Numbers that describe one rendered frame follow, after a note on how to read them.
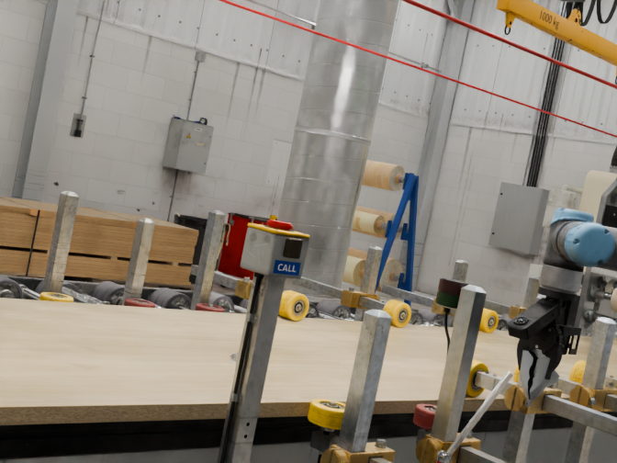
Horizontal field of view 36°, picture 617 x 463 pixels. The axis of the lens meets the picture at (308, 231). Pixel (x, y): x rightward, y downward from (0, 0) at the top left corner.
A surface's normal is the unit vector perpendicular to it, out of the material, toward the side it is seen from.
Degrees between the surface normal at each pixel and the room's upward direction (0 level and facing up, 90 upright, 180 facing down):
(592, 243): 90
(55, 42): 90
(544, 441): 90
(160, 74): 90
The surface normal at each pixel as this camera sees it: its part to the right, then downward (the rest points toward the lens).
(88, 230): 0.70, 0.18
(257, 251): -0.73, -0.11
